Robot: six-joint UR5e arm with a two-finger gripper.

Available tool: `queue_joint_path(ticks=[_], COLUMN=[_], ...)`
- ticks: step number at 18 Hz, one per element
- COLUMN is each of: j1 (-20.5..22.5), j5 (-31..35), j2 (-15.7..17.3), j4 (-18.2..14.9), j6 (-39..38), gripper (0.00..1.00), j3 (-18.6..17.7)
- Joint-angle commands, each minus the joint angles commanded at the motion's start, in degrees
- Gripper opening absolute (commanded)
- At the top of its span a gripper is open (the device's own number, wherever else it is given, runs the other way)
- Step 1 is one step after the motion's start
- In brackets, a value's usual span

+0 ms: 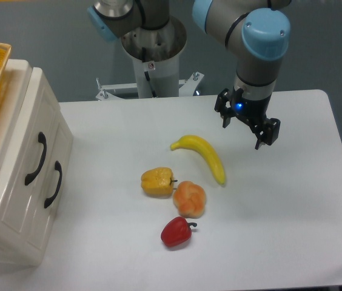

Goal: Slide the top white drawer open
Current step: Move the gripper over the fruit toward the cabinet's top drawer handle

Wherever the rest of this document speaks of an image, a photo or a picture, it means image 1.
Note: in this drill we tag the bottom white drawer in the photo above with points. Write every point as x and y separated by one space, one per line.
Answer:
38 220

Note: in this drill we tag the top white drawer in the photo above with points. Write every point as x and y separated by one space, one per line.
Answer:
40 105

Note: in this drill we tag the black bottom drawer handle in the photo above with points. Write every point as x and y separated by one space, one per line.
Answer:
56 185

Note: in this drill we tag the red bell pepper toy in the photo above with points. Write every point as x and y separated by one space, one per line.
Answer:
177 231

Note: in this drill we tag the white drawer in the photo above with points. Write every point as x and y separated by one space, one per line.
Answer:
38 220
40 105

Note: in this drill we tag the knotted bread roll toy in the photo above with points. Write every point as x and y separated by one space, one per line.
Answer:
190 200

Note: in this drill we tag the yellow bell pepper toy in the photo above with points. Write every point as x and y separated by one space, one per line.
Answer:
158 181

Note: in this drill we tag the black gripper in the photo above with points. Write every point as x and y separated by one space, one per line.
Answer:
250 112

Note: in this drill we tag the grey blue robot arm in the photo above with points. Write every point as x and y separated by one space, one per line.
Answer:
256 32

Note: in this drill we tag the black drawer handle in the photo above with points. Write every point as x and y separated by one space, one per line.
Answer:
39 157
56 185

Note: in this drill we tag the black top drawer handle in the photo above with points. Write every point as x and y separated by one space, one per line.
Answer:
39 157

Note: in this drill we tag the white drawer cabinet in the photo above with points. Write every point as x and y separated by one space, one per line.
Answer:
16 78

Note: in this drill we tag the yellow plastic banana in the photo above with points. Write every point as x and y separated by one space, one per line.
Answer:
206 151

